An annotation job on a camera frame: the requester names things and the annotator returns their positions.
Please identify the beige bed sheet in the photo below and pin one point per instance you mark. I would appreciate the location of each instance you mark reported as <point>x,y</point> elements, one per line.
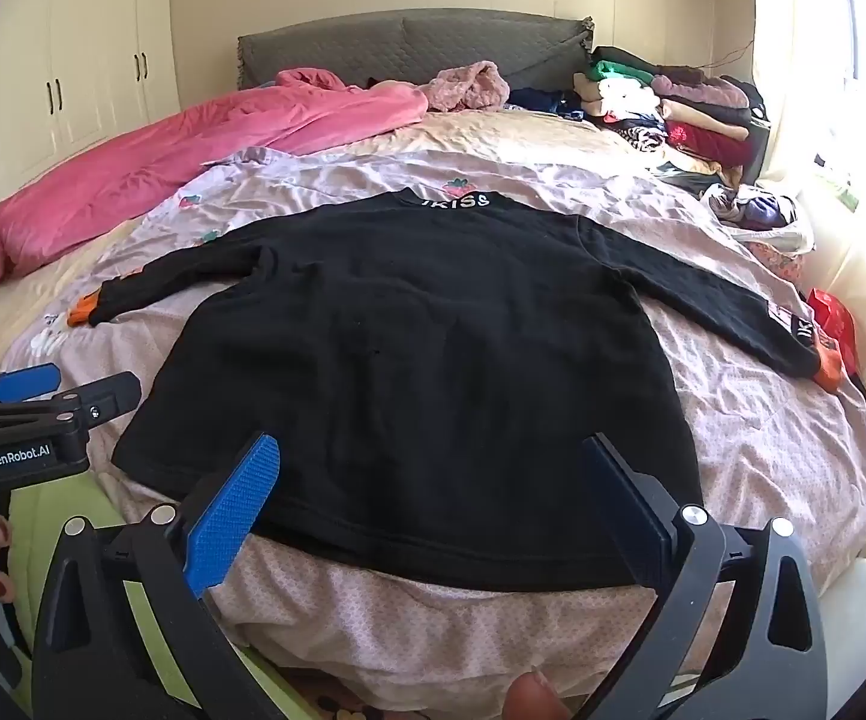
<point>493,135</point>

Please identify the cream curtain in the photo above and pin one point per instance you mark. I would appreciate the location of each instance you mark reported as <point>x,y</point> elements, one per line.
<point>800,90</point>

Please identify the navy blue clothes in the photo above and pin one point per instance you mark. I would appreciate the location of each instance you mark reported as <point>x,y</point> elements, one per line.
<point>545,99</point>

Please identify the white bed base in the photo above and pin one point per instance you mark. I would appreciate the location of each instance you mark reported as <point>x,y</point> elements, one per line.
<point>864,600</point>

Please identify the person's right hand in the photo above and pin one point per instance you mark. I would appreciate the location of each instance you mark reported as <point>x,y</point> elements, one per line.
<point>534,697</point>

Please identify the red plastic bag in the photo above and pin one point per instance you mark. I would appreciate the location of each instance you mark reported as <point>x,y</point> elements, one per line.
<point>834,319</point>

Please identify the white wardrobe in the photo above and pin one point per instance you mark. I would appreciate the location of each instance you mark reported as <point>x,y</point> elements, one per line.
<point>66,75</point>

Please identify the stack of folded clothes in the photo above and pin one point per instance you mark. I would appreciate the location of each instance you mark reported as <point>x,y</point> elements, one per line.
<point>695,112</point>

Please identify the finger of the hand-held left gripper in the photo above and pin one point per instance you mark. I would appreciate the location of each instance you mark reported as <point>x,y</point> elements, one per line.
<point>103,394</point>
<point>24,382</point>

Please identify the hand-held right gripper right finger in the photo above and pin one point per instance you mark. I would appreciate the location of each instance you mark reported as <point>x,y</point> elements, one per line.
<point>620,510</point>

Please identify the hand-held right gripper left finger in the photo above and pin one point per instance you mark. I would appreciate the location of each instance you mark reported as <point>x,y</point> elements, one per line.
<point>238,510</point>

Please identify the lilac strawberry printed blanket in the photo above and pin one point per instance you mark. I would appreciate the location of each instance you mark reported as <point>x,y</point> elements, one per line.
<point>778,450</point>

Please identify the black sweater with orange cuffs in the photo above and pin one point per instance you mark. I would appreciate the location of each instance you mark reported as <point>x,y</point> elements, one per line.
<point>418,360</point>

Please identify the green printed cloth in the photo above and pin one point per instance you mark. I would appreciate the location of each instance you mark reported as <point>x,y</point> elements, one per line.
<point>58,499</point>

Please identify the grey quilted headboard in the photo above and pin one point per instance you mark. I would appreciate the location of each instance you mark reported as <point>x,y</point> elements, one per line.
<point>403,52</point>

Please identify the pink floral box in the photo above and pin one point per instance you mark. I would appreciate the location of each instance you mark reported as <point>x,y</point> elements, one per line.
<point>781,266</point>

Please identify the pink quilt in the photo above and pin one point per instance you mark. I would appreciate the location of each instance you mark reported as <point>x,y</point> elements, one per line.
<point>140,165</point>

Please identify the pink fuzzy garment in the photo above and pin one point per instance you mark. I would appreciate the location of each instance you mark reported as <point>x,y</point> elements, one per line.
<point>470,86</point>

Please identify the white bag of clothes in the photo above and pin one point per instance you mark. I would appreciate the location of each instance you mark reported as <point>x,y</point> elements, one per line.
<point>763,214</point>

